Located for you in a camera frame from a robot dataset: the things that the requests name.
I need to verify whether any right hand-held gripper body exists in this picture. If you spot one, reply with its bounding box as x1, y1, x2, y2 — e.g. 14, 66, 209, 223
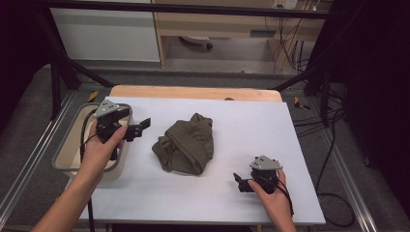
249, 155, 284, 194

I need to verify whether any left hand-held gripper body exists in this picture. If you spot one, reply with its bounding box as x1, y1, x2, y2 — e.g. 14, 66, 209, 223
92, 99, 132, 144

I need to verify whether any olive green cloth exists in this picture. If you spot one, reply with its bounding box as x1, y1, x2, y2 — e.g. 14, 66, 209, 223
151, 112, 216, 177

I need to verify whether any beige plastic bin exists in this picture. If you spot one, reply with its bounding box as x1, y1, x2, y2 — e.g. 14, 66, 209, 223
51, 101, 133, 181

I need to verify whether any person's right hand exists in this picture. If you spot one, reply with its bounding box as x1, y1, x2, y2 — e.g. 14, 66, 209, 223
247, 168, 293, 221

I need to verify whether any person's left hand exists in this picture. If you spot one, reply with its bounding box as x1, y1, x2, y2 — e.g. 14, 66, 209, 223
78, 122, 129, 182

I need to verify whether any white table cover board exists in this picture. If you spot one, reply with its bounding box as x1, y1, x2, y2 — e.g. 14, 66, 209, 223
78, 96, 327, 225

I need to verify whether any black metal stand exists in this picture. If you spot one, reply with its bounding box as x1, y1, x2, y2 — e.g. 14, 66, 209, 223
273, 61, 335, 127
32, 9, 114, 121

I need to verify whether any white cabinet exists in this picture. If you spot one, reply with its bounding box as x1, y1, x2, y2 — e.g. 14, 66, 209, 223
49, 7, 161, 63

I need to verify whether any office chair base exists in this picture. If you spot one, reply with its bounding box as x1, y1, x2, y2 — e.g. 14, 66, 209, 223
178, 35, 214, 51

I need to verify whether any black curtain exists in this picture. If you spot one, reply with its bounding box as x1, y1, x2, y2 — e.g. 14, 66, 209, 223
306, 0, 410, 211
0, 0, 57, 130

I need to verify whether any wooden desk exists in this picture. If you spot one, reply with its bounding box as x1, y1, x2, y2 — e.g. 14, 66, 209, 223
151, 0, 327, 73

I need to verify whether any white power strip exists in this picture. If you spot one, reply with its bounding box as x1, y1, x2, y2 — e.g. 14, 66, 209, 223
272, 0, 299, 10

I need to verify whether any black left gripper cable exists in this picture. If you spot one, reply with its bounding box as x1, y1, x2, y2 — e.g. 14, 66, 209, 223
79, 108, 98, 232

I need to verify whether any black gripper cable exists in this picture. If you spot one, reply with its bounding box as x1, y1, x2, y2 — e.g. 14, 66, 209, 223
262, 175, 295, 217
79, 108, 98, 232

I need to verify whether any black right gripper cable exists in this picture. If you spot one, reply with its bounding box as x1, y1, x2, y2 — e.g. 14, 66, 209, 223
262, 175, 295, 217

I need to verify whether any black floor cable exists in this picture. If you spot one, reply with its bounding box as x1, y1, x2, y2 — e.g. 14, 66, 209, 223
291, 105, 356, 228

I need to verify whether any aluminium rail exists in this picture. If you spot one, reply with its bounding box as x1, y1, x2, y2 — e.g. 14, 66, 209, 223
308, 96, 379, 232
0, 92, 77, 220

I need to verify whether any black horizontal frame bar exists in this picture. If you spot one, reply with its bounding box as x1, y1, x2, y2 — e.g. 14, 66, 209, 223
38, 0, 333, 19

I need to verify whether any bundle of desk cables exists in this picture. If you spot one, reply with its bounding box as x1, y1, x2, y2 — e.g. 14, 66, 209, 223
264, 8, 320, 73

